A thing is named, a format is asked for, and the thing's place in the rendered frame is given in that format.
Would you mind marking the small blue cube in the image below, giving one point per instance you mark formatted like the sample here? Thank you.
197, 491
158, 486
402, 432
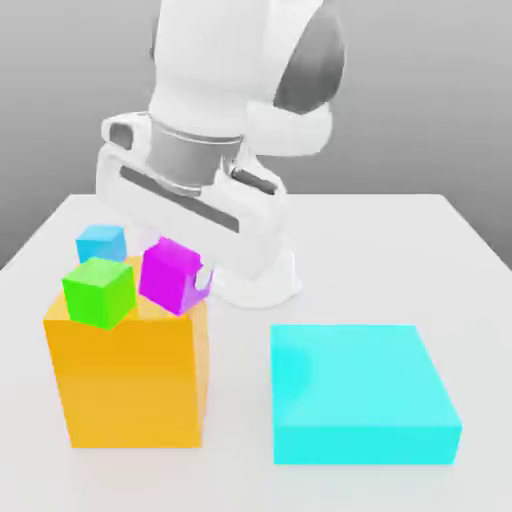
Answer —
100, 242

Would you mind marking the large orange box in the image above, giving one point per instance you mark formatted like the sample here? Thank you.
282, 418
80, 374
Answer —
128, 380

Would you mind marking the large cyan box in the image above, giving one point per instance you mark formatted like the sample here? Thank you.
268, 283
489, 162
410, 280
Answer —
356, 384

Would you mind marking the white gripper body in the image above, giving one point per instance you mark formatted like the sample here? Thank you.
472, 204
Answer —
172, 220

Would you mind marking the small magenta cube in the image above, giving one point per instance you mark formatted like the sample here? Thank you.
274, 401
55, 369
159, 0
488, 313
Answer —
166, 272

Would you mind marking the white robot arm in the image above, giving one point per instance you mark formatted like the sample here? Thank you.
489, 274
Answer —
208, 64

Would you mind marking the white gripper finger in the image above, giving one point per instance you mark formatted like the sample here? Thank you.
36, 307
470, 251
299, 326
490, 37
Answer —
146, 240
204, 276

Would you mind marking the small green cube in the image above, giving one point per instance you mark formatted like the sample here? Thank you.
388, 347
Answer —
98, 294

